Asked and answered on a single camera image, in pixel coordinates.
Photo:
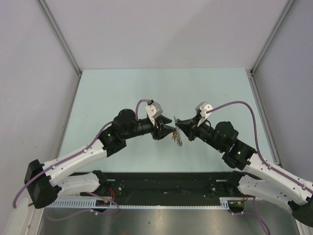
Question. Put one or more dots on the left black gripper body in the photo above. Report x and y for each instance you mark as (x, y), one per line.
(156, 131)

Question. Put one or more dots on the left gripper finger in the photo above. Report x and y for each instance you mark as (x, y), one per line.
(165, 120)
(165, 130)

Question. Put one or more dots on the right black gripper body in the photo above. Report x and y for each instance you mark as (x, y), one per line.
(202, 131)

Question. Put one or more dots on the yellow red keys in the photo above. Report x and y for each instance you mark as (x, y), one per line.
(175, 136)

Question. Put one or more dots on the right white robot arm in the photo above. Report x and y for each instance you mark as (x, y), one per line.
(259, 177)

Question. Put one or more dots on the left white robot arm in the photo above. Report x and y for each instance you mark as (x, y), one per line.
(46, 182)

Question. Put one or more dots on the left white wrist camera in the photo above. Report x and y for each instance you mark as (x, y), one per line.
(153, 111)

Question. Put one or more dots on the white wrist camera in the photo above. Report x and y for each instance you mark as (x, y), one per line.
(153, 111)
(202, 109)

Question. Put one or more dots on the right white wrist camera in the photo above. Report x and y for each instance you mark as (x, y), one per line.
(202, 109)

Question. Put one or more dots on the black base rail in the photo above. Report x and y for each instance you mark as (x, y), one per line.
(168, 189)

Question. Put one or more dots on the left aluminium frame post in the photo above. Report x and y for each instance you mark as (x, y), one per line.
(47, 13)

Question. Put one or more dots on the aluminium frame post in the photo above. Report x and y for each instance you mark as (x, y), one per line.
(273, 34)
(47, 13)

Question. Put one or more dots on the right aluminium frame post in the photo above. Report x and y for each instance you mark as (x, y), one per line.
(273, 34)

